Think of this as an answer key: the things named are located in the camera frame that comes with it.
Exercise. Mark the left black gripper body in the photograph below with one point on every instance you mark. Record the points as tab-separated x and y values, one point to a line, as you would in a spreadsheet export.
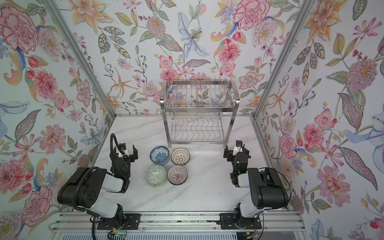
122	156

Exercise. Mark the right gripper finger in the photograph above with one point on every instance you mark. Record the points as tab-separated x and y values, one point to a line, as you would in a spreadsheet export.
227	153
244	150

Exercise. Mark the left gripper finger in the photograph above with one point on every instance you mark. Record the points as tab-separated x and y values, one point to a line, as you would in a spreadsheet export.
122	147
134	155

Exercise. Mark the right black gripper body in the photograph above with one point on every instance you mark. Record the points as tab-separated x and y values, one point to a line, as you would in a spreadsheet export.
237	154

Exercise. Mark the blue floral ceramic bowl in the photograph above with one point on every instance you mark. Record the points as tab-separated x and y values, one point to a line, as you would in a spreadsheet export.
159	155

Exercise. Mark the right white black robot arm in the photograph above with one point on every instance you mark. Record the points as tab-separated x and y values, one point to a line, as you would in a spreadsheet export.
267	191

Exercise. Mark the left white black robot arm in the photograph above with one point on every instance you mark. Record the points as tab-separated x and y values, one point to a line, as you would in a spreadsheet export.
82	191

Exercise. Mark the steel two-tier dish rack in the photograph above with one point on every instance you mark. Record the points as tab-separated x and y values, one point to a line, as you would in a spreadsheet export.
199	111

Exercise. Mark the green geometric patterned bowl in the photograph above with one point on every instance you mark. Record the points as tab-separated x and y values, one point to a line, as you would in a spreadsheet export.
156	175

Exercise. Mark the white red-patterned bowl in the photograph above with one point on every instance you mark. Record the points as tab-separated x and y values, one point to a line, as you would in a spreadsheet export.
180	156

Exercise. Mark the purple striped bowl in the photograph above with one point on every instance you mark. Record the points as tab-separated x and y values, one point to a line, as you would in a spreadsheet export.
177	175

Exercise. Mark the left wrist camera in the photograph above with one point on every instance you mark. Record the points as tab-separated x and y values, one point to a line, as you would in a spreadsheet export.
123	154

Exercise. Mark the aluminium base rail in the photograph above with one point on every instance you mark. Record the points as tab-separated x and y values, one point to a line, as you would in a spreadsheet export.
270	221

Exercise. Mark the left aluminium frame post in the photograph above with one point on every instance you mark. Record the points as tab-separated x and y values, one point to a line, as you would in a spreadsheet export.
68	36

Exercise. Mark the aluminium frame post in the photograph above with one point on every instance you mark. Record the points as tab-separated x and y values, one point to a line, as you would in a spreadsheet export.
303	13
68	36

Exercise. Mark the right aluminium frame post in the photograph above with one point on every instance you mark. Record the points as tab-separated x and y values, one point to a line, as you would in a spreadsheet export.
303	13

